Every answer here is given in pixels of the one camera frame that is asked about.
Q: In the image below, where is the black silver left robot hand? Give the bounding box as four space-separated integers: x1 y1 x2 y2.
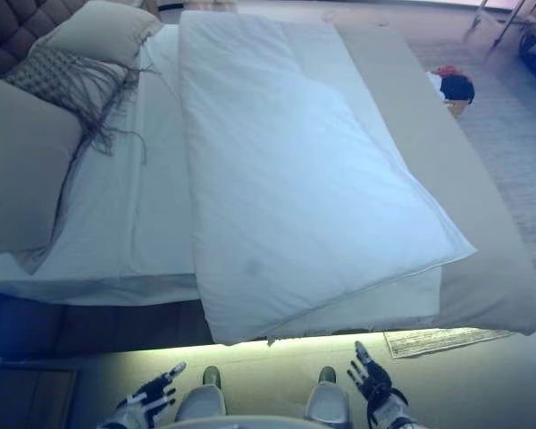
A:
114 360 188 417

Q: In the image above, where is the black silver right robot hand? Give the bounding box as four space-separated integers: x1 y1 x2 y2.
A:
346 341 395 411

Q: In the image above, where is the white duvet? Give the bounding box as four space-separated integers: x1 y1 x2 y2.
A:
178 9 479 348

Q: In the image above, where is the silver left robot leg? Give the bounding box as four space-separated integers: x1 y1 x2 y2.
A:
176 365 227 424

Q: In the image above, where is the silver robot leg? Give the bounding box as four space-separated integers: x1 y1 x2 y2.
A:
176 365 227 424
303 366 352 424

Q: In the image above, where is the silver right robot leg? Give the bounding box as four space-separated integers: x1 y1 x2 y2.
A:
303 366 352 424

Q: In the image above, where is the pale patterned small rug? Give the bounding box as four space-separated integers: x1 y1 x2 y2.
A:
383 325 519 358

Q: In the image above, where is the white fitted mattress sheet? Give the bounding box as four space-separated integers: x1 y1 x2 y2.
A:
0 24 202 307

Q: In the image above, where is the beige bedspread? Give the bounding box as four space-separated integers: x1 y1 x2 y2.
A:
334 21 536 336

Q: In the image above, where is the large beige pillow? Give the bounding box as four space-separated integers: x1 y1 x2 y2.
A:
0 71 84 273

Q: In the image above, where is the grey striped large rug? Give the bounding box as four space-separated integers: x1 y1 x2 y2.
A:
406 30 536 314

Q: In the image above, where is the white garment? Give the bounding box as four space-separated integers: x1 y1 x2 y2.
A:
426 71 448 99

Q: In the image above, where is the black garment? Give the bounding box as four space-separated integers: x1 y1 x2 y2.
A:
441 74 475 106

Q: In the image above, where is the woven fringed grey cushion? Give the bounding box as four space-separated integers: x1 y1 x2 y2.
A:
2 46 157 166

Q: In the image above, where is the small beige pillow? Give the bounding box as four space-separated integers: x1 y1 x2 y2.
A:
35 6 164 68

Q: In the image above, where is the brown tufted headboard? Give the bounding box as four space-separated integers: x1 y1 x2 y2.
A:
0 0 86 77

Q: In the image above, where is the metal frame cart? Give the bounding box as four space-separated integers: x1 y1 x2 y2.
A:
464 0 526 50

